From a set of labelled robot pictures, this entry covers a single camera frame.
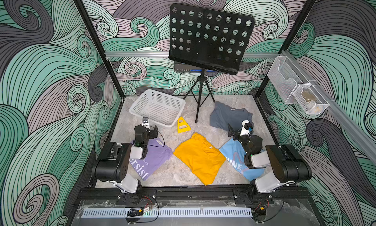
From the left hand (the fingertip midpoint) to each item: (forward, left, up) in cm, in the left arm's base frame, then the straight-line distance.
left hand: (148, 123), depth 94 cm
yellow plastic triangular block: (+3, -22, -8) cm, 23 cm away
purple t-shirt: (-18, -8, -5) cm, 20 cm away
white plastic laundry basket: (+18, -6, -7) cm, 20 cm away
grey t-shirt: (+10, -52, -5) cm, 53 cm away
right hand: (-3, -57, +5) cm, 58 cm away
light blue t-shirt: (-18, -54, -5) cm, 57 cm away
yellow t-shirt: (-20, -35, -6) cm, 41 cm away
